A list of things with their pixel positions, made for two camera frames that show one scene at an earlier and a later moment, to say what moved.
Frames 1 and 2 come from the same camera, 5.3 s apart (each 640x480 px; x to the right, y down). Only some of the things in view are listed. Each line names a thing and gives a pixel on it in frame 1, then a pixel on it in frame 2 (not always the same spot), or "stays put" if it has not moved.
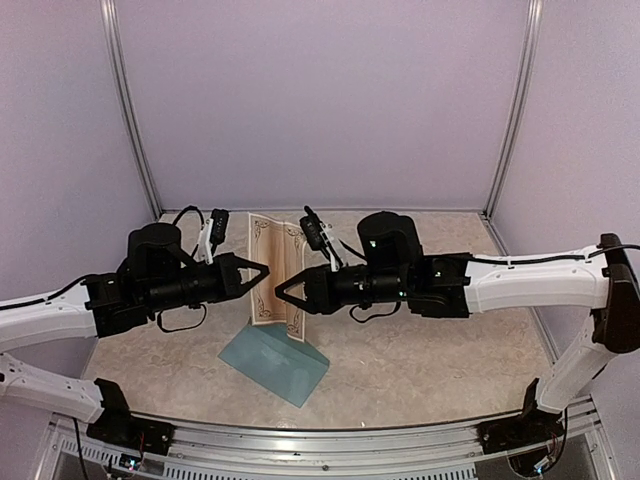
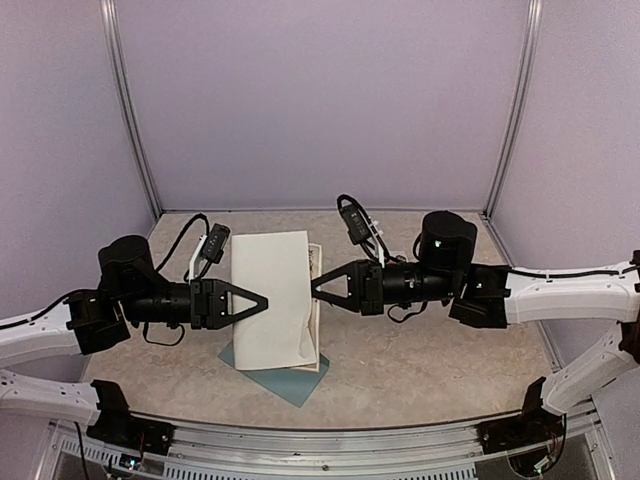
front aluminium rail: [237, 443] stays put
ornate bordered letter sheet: [279, 247] to [315, 268]
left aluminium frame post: [113, 48] stays put
